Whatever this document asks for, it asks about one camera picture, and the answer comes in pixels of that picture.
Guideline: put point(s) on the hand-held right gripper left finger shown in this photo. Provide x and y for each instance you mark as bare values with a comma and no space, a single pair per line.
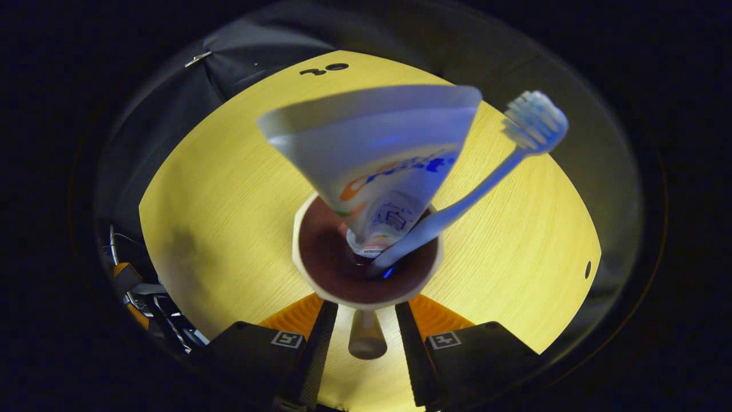
320,349

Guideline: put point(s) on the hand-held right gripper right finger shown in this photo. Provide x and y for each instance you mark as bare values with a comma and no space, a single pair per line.
413,349

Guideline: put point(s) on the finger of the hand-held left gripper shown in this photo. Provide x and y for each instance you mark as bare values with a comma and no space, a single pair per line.
127,276
138,316

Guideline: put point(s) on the beige cup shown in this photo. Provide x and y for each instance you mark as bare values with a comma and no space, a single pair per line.
326,257

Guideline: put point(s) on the white toothbrush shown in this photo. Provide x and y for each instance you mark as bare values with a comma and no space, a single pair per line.
474,194

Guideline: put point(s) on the white toothpaste tube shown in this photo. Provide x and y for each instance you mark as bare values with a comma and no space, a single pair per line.
377,149

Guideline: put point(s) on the black backdrop cloth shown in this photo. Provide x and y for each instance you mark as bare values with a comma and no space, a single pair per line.
240,80

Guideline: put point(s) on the silver metal clip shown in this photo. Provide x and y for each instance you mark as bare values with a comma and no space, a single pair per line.
197,58

